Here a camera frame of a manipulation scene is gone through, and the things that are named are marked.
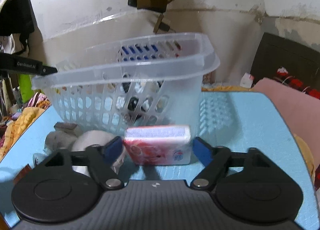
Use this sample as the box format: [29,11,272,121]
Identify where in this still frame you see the pink tissue pack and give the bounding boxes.
[123,125,192,166]

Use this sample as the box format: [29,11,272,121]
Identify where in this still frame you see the clear plastic laundry basket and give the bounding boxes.
[31,33,220,135]

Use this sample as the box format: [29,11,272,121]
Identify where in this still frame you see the white plush toy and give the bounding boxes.
[44,130,116,155]

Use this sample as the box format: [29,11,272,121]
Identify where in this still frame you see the small white box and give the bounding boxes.
[240,73,254,88]

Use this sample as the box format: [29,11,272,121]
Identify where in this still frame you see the pink pillow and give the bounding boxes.
[253,78,319,159]

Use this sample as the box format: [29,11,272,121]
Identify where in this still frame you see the dark wooden headboard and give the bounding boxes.
[250,33,319,90]

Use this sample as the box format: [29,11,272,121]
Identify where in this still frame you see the wall charger plug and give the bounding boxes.
[153,14,176,34]

